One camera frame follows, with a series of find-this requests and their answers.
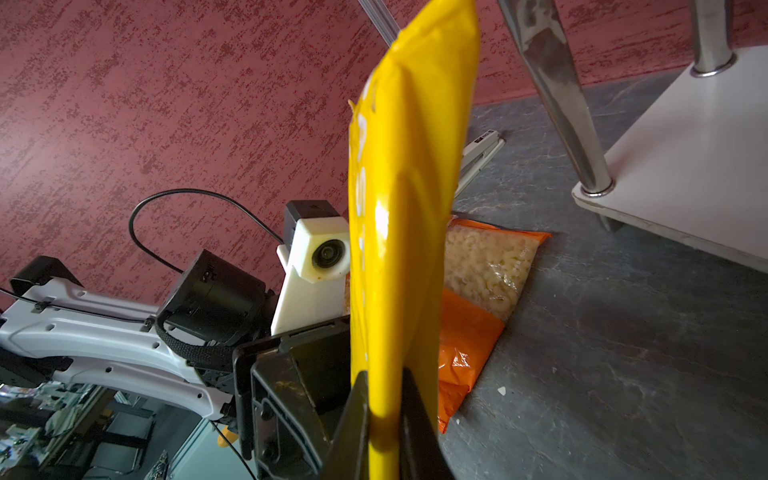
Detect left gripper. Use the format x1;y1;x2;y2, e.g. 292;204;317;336
233;316;351;479

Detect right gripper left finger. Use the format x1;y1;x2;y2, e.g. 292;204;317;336
319;371;371;480

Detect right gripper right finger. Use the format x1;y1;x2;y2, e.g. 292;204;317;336
399;368;455;480

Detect black white stapler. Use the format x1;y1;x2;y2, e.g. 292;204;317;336
454;130;505;197

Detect yellow spaghetti bag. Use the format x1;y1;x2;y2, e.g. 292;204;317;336
348;1;480;479

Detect white two-tier shelf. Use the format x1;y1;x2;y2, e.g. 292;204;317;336
500;1;767;271

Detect orange macaroni bag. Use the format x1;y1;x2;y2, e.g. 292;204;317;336
437;217;551;433

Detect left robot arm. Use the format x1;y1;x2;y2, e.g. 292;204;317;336
1;245;350;479

